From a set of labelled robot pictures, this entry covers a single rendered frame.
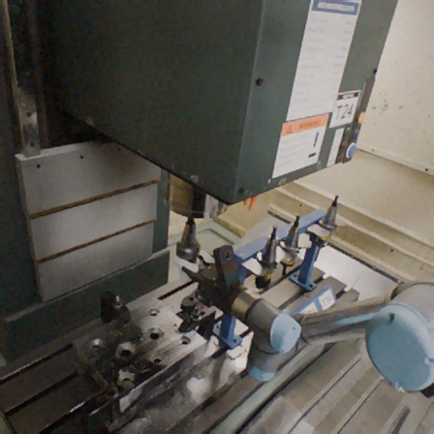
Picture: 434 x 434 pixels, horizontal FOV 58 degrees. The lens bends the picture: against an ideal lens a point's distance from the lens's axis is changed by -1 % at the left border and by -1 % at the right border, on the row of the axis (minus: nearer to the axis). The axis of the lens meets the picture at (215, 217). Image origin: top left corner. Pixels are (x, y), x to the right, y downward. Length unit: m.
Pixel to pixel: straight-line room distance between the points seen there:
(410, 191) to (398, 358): 1.16
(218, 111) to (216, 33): 0.12
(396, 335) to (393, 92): 1.21
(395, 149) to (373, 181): 0.17
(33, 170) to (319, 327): 0.84
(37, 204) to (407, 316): 0.98
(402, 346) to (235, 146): 0.39
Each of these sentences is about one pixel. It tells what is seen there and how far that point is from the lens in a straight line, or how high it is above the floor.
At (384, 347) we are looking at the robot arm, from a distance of 0.68.
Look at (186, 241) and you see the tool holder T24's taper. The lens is 1.00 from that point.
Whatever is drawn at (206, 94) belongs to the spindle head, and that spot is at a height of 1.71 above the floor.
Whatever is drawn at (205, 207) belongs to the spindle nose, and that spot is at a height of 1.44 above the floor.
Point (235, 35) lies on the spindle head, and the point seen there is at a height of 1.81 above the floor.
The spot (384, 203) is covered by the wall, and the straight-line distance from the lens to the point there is 1.82.
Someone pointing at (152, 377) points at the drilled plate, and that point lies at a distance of 1.10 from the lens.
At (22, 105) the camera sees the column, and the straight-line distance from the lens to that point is 1.14.
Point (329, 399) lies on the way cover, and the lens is 1.48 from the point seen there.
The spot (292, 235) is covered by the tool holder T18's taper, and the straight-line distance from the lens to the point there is 1.18.
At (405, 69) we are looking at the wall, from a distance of 1.71.
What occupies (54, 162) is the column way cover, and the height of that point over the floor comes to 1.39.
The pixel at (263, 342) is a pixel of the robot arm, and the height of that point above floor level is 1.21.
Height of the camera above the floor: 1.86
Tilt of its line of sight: 30 degrees down
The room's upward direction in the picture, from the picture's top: 8 degrees clockwise
